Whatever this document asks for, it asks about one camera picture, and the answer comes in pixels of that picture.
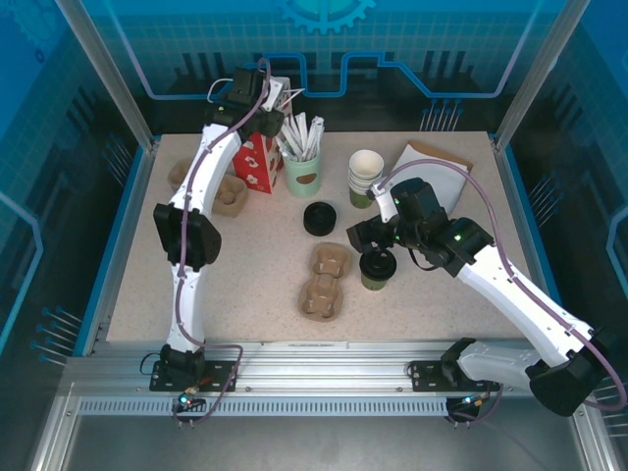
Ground black cup lid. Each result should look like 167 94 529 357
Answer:
358 250 398 282

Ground red white paper gift bag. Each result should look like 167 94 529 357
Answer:
207 76 306 195

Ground stack of black cup lids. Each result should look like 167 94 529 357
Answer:
302 201 339 237

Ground brown pulp cup carrier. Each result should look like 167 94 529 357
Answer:
297 243 356 324

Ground white paper napkins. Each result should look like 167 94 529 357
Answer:
387 144 470 212

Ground mint green straw holder cup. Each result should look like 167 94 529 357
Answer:
283 145 323 199

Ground brown paper sleeve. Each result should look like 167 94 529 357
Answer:
405 140 475 181

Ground stack of green paper cups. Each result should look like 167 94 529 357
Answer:
347 149 386 210

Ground stack of pulp cup carriers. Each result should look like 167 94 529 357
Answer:
168 157 247 218

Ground small LED circuit board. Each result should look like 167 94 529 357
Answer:
448 393 492 418
172 390 207 414

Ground blue table side rail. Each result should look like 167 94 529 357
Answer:
73 144 151 357
499 144 578 358

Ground aluminium frame post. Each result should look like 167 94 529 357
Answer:
493 0 598 151
52 0 162 151

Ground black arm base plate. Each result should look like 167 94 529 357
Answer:
409 360 501 393
149 359 240 393

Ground aluminium mounting rail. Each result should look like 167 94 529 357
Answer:
62 340 593 399

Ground slotted grey cable duct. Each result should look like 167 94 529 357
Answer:
77 397 451 418

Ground aluminium frame leg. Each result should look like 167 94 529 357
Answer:
26 387 82 471
566 392 612 471

